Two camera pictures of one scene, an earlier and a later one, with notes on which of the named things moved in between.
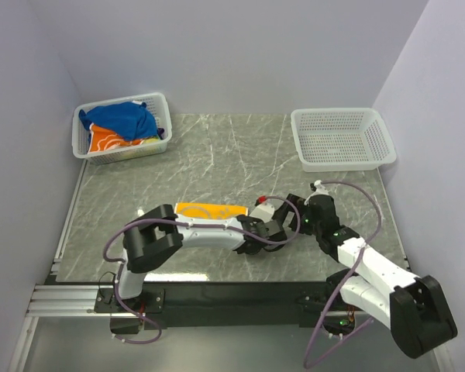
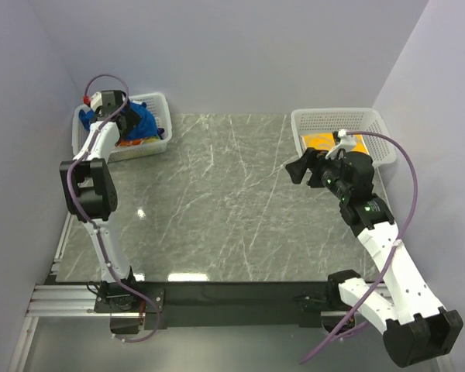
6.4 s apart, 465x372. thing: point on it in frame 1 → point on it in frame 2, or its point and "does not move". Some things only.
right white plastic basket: x=341 y=139 does not move
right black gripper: x=302 y=203 → x=315 y=160
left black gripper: x=256 y=222 → x=132 y=120
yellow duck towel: x=211 y=210 → x=325 y=142
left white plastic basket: x=156 y=101 does not move
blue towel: x=127 y=119 does not move
